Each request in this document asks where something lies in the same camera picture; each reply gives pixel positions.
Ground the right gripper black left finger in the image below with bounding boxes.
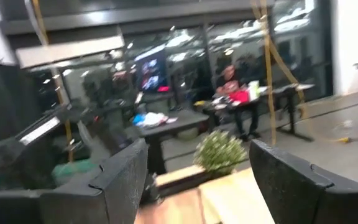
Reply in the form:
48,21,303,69
0,138,149,224

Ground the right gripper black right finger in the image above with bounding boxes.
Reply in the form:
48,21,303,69
248,139,358,224

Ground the wooden shelf with black legs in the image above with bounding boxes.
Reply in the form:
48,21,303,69
197,167,275,224

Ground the potted green white-flowered plant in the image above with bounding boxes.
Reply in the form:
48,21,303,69
193,130,248,177

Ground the dark grey table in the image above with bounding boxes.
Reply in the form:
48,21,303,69
139,109,211,175

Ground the black desk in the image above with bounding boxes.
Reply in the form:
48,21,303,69
194,82,316,142

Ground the person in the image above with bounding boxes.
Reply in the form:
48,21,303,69
213,63,262,141

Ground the yellow cable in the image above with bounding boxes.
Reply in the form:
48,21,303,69
259,0,278,146
250,0,309,121
30,0,75,163

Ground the wall television screen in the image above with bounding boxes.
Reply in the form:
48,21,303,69
134,49,170,93

